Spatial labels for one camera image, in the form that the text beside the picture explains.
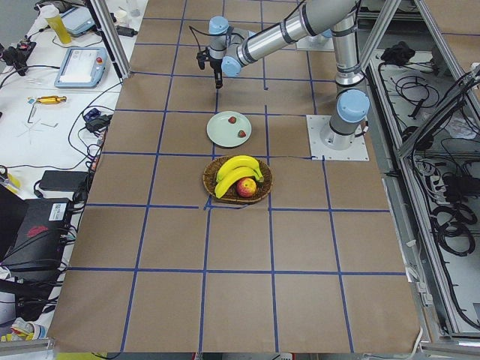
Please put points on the yellow bottle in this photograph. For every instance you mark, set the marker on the yellow bottle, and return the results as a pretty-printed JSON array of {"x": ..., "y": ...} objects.
[{"x": 52, "y": 16}]

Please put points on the woven wicker basket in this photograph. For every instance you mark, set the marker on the woven wicker basket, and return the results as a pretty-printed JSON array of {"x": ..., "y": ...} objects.
[{"x": 231, "y": 196}]

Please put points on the pale green plate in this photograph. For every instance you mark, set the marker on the pale green plate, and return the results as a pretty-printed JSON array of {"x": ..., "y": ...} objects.
[{"x": 224, "y": 134}]

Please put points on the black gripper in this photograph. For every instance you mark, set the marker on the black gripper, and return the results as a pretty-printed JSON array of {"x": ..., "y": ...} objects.
[{"x": 216, "y": 66}]

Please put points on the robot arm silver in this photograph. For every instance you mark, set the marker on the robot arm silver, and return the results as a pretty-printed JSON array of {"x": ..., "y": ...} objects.
[
  {"x": 340, "y": 17},
  {"x": 233, "y": 45}
]

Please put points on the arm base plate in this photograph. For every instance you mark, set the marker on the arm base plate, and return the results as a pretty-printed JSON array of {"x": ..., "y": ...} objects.
[
  {"x": 326, "y": 145},
  {"x": 318, "y": 43}
]

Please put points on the aluminium frame post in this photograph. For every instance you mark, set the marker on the aluminium frame post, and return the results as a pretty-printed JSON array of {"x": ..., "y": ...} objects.
[{"x": 104, "y": 23}]

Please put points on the yellow banana bunch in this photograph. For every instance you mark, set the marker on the yellow banana bunch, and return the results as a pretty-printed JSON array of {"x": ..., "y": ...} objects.
[{"x": 234, "y": 169}]

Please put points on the red yellow apple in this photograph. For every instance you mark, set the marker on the red yellow apple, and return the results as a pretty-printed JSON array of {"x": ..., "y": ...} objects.
[{"x": 246, "y": 187}]

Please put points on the teach pendant blue grey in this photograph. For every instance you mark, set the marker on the teach pendant blue grey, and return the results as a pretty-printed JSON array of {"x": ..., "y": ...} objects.
[{"x": 82, "y": 68}]

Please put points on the black power adapter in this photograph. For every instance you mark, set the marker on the black power adapter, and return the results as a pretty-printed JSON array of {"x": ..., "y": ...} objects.
[{"x": 57, "y": 180}]

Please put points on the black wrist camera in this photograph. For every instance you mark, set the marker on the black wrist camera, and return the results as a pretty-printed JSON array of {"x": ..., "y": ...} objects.
[{"x": 202, "y": 58}]

